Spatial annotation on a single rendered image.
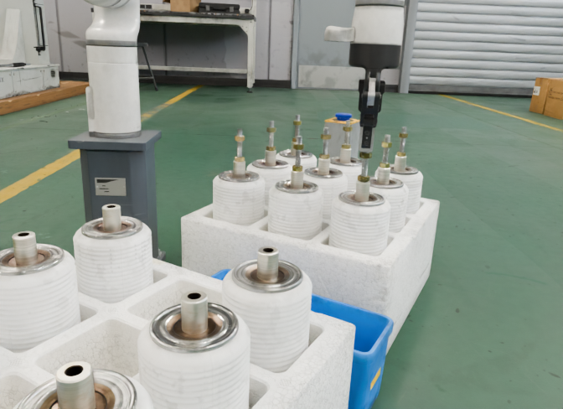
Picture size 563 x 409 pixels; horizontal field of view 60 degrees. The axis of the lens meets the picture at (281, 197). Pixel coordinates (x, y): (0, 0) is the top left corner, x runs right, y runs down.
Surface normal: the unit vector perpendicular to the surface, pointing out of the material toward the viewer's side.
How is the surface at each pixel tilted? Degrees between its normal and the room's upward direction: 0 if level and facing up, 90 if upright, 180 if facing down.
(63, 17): 90
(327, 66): 90
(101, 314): 0
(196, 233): 90
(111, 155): 93
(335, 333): 0
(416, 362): 0
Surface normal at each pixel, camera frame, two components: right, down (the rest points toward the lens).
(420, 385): 0.04, -0.95
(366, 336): -0.49, 0.21
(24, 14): 0.01, 0.30
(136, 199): 0.69, 0.18
